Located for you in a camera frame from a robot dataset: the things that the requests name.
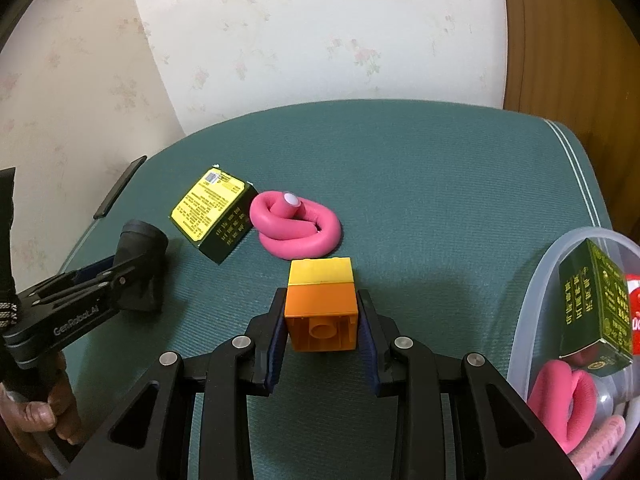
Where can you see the dark green rectangular box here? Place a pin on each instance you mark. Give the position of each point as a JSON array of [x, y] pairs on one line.
[[214, 215]]

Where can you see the clear plastic bowl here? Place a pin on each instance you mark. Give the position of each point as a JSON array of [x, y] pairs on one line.
[[538, 336]]

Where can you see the yellow orange toy brick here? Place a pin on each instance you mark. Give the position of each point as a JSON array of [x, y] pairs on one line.
[[321, 309]]

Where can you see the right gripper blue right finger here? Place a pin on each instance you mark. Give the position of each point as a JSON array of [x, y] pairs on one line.
[[371, 342]]

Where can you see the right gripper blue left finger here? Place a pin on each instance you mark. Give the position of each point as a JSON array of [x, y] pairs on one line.
[[276, 332]]

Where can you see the red balloon glue packet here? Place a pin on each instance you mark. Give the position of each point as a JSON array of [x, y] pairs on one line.
[[633, 285]]

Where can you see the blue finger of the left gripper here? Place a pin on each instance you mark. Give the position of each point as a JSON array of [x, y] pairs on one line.
[[94, 269]]

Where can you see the green gold patterned box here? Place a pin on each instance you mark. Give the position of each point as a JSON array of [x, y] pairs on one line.
[[596, 331]]

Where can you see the person's left hand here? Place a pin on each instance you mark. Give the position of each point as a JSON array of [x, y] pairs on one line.
[[59, 413]]

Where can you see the wooden wardrobe door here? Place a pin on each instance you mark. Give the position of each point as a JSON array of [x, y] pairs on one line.
[[577, 62]]

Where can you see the pink mesh hair roller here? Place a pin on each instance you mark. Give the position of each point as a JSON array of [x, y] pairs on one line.
[[589, 456]]

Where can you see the green bed mat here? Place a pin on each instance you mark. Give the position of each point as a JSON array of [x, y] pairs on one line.
[[446, 210]]

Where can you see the long pink foam roller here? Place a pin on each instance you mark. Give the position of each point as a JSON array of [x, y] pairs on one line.
[[565, 401]]

